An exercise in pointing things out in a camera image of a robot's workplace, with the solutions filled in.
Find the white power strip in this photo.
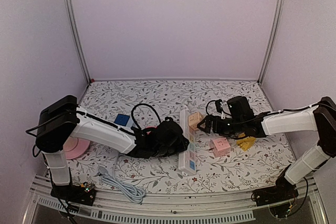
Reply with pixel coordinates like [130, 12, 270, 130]
[178, 105, 196, 176]

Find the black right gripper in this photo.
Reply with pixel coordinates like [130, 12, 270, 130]
[197, 115, 245, 137]

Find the aluminium frame post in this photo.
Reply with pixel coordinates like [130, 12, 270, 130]
[258, 0, 285, 86]
[64, 0, 91, 84]

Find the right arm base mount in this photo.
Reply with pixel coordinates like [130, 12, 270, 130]
[251, 166, 299, 206]

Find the pink cube socket plug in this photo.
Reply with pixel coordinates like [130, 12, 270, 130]
[210, 137, 230, 158]

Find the floral patterned table mat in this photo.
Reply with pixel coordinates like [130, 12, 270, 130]
[68, 80, 295, 194]

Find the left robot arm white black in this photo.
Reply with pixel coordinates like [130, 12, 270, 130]
[26, 95, 189, 200]

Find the yellow cube socket plug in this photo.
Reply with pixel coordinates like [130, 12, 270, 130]
[236, 137, 256, 151]

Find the dark blue cube socket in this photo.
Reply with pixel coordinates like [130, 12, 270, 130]
[114, 114, 132, 127]

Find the beige cube socket plug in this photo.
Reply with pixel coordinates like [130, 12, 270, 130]
[188, 112, 204, 131]

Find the pink saucer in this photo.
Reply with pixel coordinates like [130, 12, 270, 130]
[63, 138, 90, 160]

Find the grey coiled power cable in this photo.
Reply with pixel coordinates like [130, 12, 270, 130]
[97, 155, 146, 204]

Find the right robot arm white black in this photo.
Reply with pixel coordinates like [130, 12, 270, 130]
[197, 96, 335, 201]

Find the grey-blue power strip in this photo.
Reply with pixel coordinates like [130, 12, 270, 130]
[115, 118, 139, 158]

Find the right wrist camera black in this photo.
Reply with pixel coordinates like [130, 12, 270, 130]
[215, 99, 226, 120]

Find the left aluminium frame post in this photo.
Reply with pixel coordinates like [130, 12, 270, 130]
[64, 0, 91, 84]

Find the right aluminium frame post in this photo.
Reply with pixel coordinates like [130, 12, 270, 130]
[258, 0, 285, 86]

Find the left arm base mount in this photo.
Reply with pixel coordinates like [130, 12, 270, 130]
[51, 181, 97, 206]

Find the front aluminium rail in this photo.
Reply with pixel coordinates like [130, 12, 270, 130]
[22, 176, 329, 224]

